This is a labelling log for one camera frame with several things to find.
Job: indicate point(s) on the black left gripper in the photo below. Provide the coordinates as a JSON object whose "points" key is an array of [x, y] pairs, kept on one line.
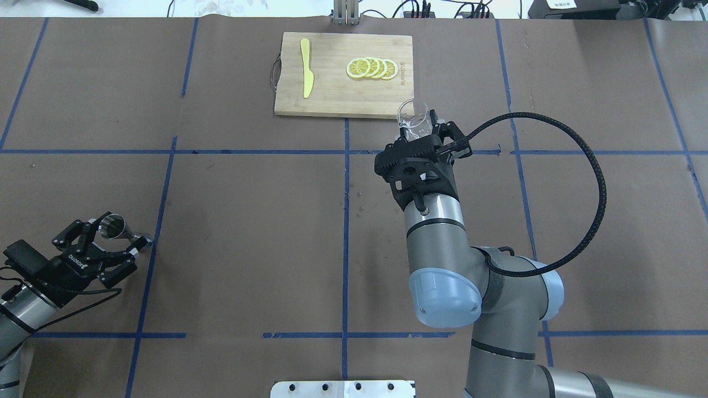
{"points": [[62, 275]]}

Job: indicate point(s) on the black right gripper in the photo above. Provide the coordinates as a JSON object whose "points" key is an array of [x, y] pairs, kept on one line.
{"points": [[446, 178]]}

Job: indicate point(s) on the clear glass beaker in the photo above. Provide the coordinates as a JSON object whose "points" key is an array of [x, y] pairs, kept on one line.
{"points": [[413, 119]]}

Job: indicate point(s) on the steel jigger measuring cup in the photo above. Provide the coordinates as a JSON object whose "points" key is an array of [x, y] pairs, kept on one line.
{"points": [[114, 227]]}

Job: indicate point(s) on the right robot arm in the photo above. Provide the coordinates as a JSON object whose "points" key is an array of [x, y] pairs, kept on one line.
{"points": [[503, 296]]}

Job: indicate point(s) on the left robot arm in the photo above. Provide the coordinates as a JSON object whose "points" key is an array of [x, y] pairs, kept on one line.
{"points": [[26, 311]]}

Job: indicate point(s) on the lemon slice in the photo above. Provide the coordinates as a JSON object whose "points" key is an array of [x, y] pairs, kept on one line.
{"points": [[358, 68], [373, 67], [382, 70], [391, 70]]}

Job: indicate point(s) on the bamboo cutting board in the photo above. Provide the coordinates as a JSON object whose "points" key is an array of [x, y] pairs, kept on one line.
{"points": [[334, 93]]}

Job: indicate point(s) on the yellow plastic knife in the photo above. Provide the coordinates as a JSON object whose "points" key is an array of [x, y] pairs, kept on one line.
{"points": [[308, 75]]}

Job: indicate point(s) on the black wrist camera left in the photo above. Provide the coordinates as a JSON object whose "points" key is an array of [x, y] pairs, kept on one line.
{"points": [[25, 259]]}

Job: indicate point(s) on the aluminium frame post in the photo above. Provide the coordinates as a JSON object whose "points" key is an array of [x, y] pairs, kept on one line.
{"points": [[346, 12]]}

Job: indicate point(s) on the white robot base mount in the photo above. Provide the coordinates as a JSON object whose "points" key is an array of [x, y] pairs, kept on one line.
{"points": [[344, 388]]}

